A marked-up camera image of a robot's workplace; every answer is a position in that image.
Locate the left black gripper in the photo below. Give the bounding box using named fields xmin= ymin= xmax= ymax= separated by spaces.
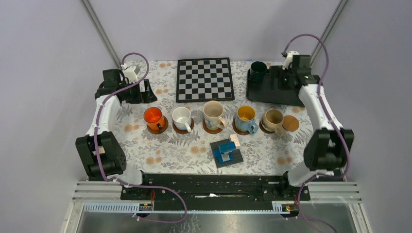
xmin=120 ymin=79 xmax=156 ymax=104

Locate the black cup tray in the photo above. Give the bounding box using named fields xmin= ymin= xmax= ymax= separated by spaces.
xmin=246 ymin=66 xmax=304 ymax=107

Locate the light orange coaster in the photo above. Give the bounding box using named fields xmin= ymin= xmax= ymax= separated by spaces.
xmin=283 ymin=115 xmax=300 ymax=132

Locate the orange mug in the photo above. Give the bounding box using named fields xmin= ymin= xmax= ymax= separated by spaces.
xmin=144 ymin=107 xmax=163 ymax=124

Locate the beige round mug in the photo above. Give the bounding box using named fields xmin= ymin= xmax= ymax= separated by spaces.
xmin=261 ymin=109 xmax=286 ymax=136

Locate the dark walnut coaster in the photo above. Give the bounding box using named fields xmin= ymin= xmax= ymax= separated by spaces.
xmin=259 ymin=122 xmax=274 ymax=134

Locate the brown wooden ringed coaster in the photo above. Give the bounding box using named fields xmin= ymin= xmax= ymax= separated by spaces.
xmin=232 ymin=121 xmax=250 ymax=135
xmin=146 ymin=116 xmax=169 ymax=134
xmin=172 ymin=118 xmax=195 ymax=134
xmin=202 ymin=120 xmax=222 ymax=134

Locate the blue mug yellow inside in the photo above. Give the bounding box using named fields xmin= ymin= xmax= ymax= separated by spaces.
xmin=234 ymin=105 xmax=258 ymax=134

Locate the white mug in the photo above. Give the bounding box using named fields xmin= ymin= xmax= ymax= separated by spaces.
xmin=172 ymin=107 xmax=192 ymax=133

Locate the black white chessboard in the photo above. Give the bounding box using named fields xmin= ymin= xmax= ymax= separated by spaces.
xmin=175 ymin=57 xmax=235 ymax=103

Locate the cream tall mug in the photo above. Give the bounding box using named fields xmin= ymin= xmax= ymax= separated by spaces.
xmin=203 ymin=100 xmax=228 ymax=131

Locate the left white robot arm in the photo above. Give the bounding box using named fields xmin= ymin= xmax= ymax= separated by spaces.
xmin=75 ymin=66 xmax=157 ymax=200

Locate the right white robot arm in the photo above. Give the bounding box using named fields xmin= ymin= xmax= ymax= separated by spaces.
xmin=275 ymin=51 xmax=354 ymax=200

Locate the dark green mug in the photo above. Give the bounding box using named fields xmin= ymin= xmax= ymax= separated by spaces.
xmin=250 ymin=61 xmax=267 ymax=83

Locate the floral tablecloth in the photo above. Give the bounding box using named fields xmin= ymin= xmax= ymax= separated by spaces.
xmin=112 ymin=61 xmax=313 ymax=175

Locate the lego brick model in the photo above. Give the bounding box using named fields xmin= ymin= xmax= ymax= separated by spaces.
xmin=210 ymin=134 xmax=244 ymax=168

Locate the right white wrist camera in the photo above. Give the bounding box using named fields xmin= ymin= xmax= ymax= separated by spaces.
xmin=281 ymin=50 xmax=299 ymax=70

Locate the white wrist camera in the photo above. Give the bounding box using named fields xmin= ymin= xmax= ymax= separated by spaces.
xmin=281 ymin=50 xmax=299 ymax=70
xmin=120 ymin=64 xmax=140 ymax=84

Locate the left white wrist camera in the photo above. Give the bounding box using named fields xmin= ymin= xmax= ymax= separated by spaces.
xmin=120 ymin=64 xmax=140 ymax=84

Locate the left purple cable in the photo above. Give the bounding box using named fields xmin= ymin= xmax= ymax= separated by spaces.
xmin=92 ymin=52 xmax=189 ymax=224

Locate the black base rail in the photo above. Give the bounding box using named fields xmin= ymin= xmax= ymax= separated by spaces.
xmin=120 ymin=173 xmax=299 ymax=211

